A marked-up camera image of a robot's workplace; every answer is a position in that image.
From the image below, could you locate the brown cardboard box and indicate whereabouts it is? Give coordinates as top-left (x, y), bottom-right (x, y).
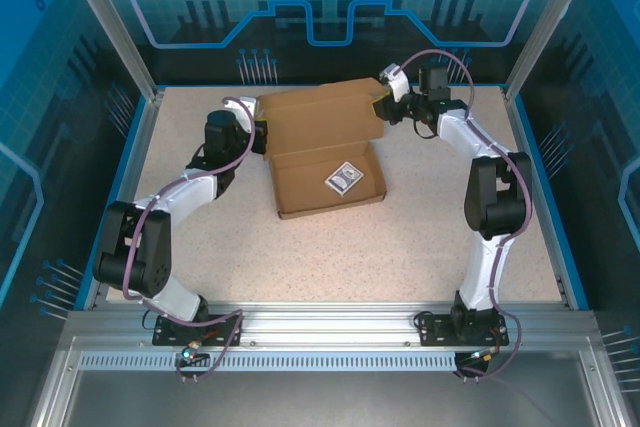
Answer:
top-left (254, 76), bottom-right (389, 220)

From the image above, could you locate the blue playing card deck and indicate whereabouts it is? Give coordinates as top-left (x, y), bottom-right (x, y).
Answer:
top-left (324, 161), bottom-right (365, 197)

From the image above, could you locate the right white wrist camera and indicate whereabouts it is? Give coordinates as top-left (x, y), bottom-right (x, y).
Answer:
top-left (378, 63), bottom-right (412, 103)

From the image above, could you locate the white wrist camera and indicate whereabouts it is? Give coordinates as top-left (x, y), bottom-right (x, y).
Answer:
top-left (222, 95), bottom-right (259, 121)
top-left (378, 63), bottom-right (412, 103)

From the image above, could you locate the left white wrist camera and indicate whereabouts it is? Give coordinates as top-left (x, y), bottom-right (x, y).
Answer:
top-left (222, 95), bottom-right (259, 121)

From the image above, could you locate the left aluminium side rail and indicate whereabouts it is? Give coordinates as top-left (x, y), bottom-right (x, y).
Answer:
top-left (82, 88), bottom-right (166, 311)

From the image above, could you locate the aluminium side rail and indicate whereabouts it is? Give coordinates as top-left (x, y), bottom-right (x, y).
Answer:
top-left (502, 86), bottom-right (574, 311)
top-left (82, 88), bottom-right (166, 311)

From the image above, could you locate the right aluminium side rail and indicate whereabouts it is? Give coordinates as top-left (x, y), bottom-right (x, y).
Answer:
top-left (502, 86), bottom-right (574, 311)

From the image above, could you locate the right aluminium frame post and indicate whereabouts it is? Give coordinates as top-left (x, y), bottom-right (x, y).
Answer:
top-left (501, 0), bottom-right (605, 103)

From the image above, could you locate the aluminium frame post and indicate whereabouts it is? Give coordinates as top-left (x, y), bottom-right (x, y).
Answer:
top-left (501, 0), bottom-right (605, 103)
top-left (54, 0), bottom-right (167, 102)

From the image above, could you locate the left aluminium frame post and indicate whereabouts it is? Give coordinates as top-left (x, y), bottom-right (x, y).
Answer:
top-left (54, 0), bottom-right (167, 102)

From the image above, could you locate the aluminium mounting rail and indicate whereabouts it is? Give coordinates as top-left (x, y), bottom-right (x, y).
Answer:
top-left (64, 301), bottom-right (601, 348)

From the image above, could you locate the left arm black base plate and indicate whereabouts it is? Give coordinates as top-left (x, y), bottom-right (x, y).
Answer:
top-left (151, 313), bottom-right (245, 348)

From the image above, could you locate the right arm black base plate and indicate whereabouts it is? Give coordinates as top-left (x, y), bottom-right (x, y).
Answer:
top-left (414, 311), bottom-right (511, 347)

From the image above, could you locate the slotted grey cable duct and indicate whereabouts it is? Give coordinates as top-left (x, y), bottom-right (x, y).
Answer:
top-left (78, 351), bottom-right (460, 374)

